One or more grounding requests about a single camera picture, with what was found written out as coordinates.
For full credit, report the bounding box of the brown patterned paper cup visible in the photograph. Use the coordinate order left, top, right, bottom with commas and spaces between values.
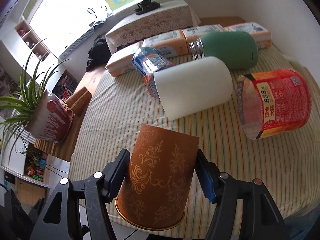
115, 124, 199, 231

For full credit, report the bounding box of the white plastic cup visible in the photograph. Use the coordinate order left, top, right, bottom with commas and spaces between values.
153, 56, 233, 121

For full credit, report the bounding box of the striped yellow tablecloth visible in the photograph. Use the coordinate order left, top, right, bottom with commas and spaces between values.
68, 43, 320, 239

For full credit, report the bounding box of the red white flower pot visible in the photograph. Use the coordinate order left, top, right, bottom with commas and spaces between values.
26, 89, 74, 142

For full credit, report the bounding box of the red instant noodle bowl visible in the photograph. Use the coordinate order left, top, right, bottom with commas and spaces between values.
236, 68, 312, 140

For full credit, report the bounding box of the orange tissue pack left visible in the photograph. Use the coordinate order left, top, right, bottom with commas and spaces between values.
105, 46, 139, 77

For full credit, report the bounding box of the orange tissue pack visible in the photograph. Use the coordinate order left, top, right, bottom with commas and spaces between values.
142, 29, 189, 58
105, 46, 139, 77
182, 22, 272, 49

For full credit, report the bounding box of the blue orange snack pack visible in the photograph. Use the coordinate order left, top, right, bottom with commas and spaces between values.
132, 47, 174, 98

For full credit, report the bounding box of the green spider plant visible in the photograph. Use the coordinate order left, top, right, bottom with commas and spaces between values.
0, 38, 73, 165

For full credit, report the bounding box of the black bag on floor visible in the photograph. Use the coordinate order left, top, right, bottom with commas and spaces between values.
86, 36, 111, 72

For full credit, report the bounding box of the green insulated bottle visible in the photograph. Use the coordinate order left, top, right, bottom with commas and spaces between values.
189, 31, 259, 70

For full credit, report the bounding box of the orange tissue pack middle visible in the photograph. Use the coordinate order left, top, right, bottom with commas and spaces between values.
142, 29, 189, 58

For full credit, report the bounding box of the orange tissue pack right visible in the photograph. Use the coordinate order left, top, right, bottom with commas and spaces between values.
182, 22, 272, 49

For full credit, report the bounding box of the lace covered side table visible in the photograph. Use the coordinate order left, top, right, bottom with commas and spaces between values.
105, 0, 201, 54

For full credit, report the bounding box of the white pink wall shelf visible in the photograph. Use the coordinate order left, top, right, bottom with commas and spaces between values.
1, 20, 50, 79

